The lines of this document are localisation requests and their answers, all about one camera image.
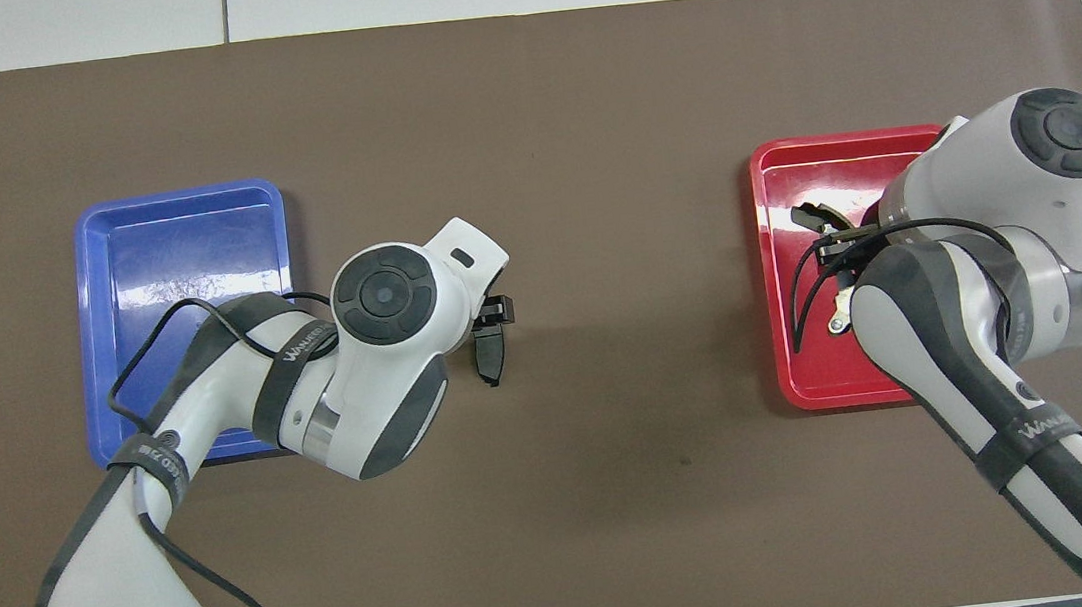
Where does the black cable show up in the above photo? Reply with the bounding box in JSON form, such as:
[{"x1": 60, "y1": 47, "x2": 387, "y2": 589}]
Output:
[
  {"x1": 781, "y1": 209, "x2": 1029, "y2": 388},
  {"x1": 97, "y1": 283, "x2": 369, "y2": 607}
]

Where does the brake pad with metal clip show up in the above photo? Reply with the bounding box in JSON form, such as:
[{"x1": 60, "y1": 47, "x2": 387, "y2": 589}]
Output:
[{"x1": 821, "y1": 268, "x2": 860, "y2": 338}]

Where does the blue plastic tray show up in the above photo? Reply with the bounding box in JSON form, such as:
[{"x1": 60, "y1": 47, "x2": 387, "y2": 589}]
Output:
[{"x1": 63, "y1": 176, "x2": 311, "y2": 477}]

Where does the red plastic tray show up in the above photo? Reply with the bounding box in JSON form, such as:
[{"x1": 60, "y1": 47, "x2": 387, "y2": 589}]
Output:
[{"x1": 747, "y1": 121, "x2": 976, "y2": 416}]

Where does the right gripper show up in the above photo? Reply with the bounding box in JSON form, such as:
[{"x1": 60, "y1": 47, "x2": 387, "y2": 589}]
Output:
[{"x1": 789, "y1": 194, "x2": 891, "y2": 271}]

